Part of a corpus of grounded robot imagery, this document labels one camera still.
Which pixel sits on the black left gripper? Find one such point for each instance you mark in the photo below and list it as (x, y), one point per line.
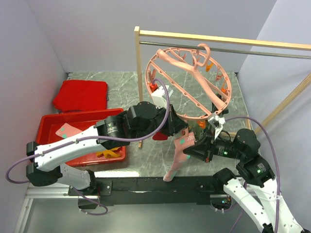
(174, 124)

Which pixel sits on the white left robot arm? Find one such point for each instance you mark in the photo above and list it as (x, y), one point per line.
(139, 122)

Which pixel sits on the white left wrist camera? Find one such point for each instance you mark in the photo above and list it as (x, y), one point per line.
(159, 98)

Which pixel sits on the olive green sock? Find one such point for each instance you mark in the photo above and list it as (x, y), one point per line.
(200, 127)

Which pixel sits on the wooden clothes rack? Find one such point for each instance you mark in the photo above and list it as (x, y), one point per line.
(189, 58)

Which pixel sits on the dark red sock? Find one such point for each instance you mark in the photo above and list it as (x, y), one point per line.
(159, 137)

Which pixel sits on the pink patterned sock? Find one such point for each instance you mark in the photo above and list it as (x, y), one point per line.
(185, 141)
(67, 130)

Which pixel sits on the red plastic bin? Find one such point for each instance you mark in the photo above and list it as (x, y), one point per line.
(81, 120)

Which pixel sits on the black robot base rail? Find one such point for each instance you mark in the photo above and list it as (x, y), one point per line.
(153, 190)

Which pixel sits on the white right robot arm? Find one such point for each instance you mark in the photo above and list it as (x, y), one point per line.
(269, 210)

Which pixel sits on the folded red cloth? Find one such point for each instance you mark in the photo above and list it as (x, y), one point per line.
(81, 95)

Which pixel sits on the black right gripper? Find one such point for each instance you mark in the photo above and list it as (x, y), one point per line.
(199, 150)

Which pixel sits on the mustard yellow sock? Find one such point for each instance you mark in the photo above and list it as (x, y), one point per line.
(111, 153)

